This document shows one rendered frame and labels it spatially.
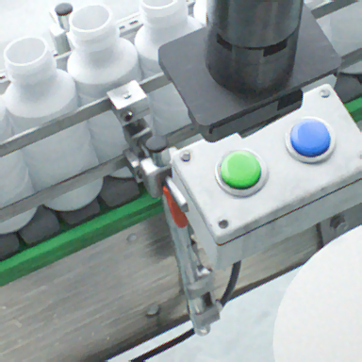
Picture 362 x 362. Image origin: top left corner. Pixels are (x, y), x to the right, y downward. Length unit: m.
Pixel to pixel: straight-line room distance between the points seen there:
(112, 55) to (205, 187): 0.16
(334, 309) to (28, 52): 0.69
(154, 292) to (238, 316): 1.09
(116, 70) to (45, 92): 0.06
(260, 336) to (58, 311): 1.12
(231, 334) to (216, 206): 1.31
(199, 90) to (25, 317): 0.41
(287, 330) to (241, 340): 1.86
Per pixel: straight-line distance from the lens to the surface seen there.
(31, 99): 1.01
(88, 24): 1.04
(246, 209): 0.92
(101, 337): 1.18
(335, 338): 0.35
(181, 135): 1.07
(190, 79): 0.78
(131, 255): 1.12
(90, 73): 1.02
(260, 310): 2.25
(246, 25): 0.70
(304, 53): 0.79
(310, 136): 0.94
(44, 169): 1.05
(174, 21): 1.02
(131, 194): 1.09
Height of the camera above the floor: 1.78
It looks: 44 degrees down
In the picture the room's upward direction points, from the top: 11 degrees counter-clockwise
